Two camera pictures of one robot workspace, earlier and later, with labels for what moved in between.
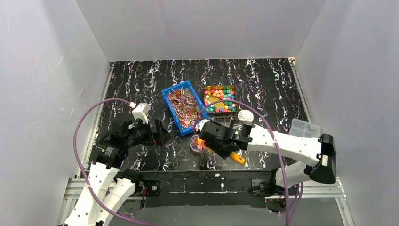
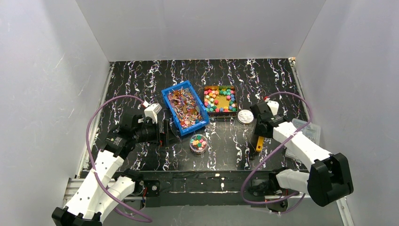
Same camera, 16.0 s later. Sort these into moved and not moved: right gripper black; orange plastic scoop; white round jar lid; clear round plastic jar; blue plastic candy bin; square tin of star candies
Moved: right gripper black; orange plastic scoop
Not moved: clear round plastic jar; white round jar lid; square tin of star candies; blue plastic candy bin
